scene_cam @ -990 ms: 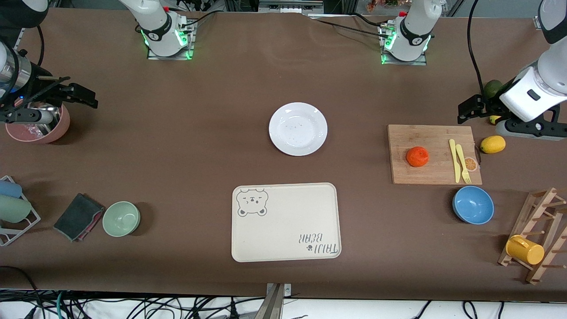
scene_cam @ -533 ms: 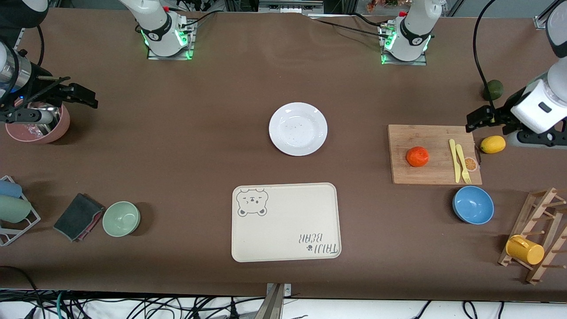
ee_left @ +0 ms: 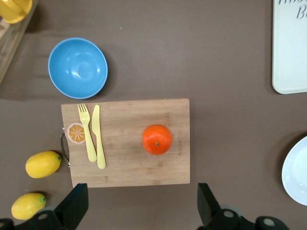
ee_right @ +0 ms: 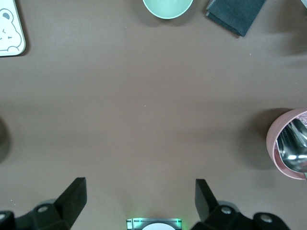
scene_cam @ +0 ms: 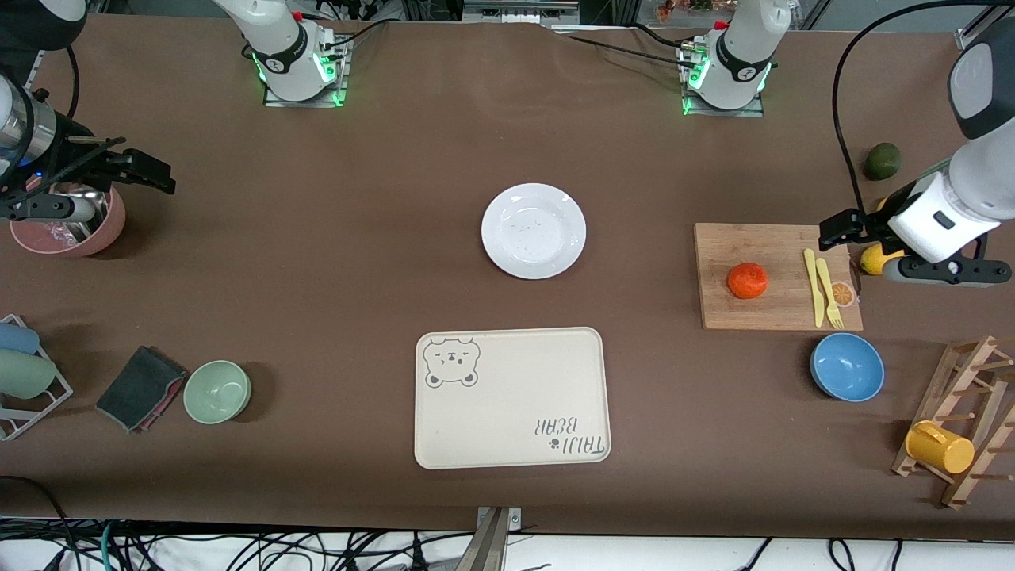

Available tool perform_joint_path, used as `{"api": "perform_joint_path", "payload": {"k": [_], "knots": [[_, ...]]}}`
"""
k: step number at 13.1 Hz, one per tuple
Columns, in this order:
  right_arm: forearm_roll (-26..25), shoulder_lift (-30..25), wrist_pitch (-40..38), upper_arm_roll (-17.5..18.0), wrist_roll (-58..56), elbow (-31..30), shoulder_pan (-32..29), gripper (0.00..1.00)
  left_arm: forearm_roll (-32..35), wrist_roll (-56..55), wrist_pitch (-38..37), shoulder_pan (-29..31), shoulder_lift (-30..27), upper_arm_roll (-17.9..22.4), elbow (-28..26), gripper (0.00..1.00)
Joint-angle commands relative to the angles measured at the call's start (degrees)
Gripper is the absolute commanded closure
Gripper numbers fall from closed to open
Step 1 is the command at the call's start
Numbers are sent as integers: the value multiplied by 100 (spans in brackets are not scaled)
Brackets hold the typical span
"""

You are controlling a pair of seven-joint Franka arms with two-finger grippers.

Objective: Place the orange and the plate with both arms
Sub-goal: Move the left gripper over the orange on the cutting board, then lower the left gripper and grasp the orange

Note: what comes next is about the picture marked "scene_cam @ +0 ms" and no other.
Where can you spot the dark grey folded cloth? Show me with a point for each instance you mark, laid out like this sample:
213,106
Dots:
135,385

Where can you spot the orange fruit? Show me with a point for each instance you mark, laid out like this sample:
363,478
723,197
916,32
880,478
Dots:
747,281

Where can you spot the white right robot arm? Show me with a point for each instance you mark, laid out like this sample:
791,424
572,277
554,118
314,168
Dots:
281,47

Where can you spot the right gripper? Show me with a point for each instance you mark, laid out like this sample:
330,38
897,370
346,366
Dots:
89,170

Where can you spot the orange slice decoration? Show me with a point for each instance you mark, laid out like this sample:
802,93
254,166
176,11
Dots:
844,294

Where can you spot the yellow mug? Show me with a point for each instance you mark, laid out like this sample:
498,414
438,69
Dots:
940,448

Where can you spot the blue bowl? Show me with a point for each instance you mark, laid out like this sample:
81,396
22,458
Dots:
847,367

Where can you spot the wooden cutting board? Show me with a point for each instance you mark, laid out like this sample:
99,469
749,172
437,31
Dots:
753,246

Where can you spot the yellow plastic fork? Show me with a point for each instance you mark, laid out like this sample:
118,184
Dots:
827,285

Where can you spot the dark green avocado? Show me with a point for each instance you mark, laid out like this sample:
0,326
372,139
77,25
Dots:
882,161

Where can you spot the pale green bowl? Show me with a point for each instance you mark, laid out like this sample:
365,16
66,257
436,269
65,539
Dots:
216,392

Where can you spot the pink bowl with steel inside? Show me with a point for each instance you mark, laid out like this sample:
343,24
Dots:
107,230

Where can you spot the yellow plastic knife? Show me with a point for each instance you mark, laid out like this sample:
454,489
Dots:
814,285

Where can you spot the wooden peg rack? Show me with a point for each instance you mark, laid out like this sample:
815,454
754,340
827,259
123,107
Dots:
944,388

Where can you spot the cream bear print tray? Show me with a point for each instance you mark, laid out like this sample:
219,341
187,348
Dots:
507,412

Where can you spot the pale green cup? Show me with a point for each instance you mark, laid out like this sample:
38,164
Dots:
24,374

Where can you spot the blue cup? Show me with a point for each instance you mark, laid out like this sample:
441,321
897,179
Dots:
17,339

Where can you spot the white round plate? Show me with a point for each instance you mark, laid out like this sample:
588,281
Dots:
533,231

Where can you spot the metal bracket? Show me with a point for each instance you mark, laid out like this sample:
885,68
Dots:
492,543

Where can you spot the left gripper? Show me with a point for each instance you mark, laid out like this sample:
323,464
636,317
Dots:
871,224

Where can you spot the aluminium frame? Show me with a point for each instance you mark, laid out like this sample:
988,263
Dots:
515,9

